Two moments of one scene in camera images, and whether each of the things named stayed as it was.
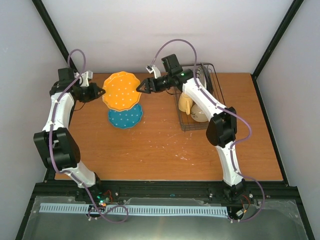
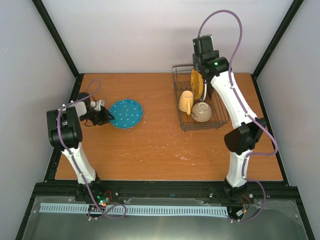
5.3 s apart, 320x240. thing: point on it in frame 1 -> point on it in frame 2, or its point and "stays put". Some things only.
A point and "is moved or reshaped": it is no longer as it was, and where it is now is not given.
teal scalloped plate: [125, 119] stays put
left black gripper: [94, 94] -> [105, 118]
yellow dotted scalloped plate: [120, 92] is moved or reshaped
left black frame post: [55, 33] stays put
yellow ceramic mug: [185, 103] stays put
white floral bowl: [197, 114] stays put
